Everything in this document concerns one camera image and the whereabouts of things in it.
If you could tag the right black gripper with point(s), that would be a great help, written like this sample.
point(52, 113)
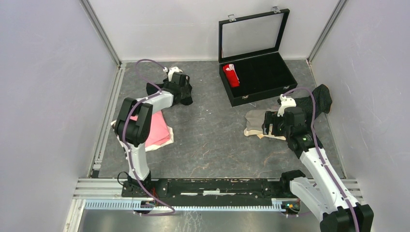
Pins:
point(271, 117)

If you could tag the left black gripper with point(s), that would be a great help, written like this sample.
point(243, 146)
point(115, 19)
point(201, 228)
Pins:
point(184, 88)

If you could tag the beige grey ribbed underwear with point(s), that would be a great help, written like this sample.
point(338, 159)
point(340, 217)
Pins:
point(254, 122)

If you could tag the red boxer briefs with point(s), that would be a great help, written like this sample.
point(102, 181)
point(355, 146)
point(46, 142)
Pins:
point(231, 75)

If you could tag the black display case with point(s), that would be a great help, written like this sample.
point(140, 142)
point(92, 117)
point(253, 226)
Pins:
point(251, 43)

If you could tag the black underwear with beige band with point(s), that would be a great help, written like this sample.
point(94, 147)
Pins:
point(153, 88)

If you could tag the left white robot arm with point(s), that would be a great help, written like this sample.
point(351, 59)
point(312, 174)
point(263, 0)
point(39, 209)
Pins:
point(132, 126)

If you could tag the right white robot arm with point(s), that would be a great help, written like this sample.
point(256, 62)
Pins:
point(329, 200)

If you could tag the dark striped black underwear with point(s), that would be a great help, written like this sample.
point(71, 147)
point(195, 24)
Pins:
point(323, 102)

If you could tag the pink underwear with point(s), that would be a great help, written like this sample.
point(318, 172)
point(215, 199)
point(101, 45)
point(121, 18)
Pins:
point(160, 133)

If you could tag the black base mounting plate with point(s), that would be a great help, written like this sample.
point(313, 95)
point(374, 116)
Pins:
point(208, 192)

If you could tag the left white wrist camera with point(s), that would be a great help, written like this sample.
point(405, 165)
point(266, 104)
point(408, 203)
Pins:
point(171, 71)

